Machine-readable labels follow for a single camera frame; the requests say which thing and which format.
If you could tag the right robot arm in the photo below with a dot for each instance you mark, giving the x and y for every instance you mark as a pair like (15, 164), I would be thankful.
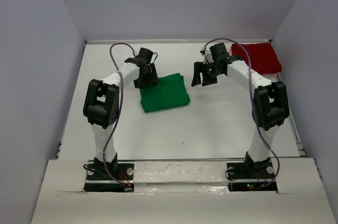
(269, 105)

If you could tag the green t-shirt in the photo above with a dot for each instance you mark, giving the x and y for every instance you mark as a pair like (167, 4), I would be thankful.
(170, 92)

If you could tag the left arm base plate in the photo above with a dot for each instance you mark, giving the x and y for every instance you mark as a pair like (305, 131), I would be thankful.
(97, 180)

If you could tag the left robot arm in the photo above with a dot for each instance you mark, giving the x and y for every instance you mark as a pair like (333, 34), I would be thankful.
(104, 100)

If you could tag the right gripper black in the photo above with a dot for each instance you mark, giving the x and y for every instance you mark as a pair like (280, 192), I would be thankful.
(199, 67)

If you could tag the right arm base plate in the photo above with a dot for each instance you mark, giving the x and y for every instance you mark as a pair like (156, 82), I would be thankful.
(240, 180)

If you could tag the aluminium rail right edge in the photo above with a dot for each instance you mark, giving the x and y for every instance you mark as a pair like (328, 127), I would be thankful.
(287, 141)

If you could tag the folded red t-shirt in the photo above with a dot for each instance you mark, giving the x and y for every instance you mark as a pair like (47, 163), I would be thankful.
(263, 58)

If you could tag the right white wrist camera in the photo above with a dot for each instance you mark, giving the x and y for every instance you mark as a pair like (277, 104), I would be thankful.
(207, 56)

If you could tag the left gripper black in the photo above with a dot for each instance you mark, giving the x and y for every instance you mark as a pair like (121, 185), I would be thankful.
(152, 78)

